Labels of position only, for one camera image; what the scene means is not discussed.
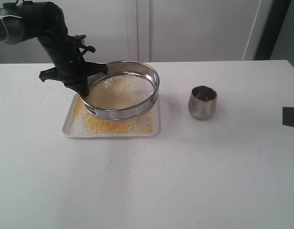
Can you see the white cabinet with doors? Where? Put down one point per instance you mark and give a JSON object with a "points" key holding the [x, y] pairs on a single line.
{"points": [[167, 30]]}

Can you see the round steel mesh sieve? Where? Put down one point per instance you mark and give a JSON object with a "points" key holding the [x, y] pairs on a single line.
{"points": [[119, 68]]}

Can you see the stainless steel cup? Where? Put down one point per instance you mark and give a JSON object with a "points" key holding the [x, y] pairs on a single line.
{"points": [[202, 102]]}

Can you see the white rectangular plastic tray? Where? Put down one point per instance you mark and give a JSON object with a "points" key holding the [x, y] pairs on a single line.
{"points": [[154, 126]]}

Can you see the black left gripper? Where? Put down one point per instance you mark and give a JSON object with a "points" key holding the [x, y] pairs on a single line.
{"points": [[73, 72]]}

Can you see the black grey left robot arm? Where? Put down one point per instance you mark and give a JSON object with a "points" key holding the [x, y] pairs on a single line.
{"points": [[45, 22]]}

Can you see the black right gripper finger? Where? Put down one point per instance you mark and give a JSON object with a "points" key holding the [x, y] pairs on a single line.
{"points": [[288, 116]]}

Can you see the yellow fine grain pile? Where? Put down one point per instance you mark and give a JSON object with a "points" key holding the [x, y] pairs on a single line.
{"points": [[116, 92]]}

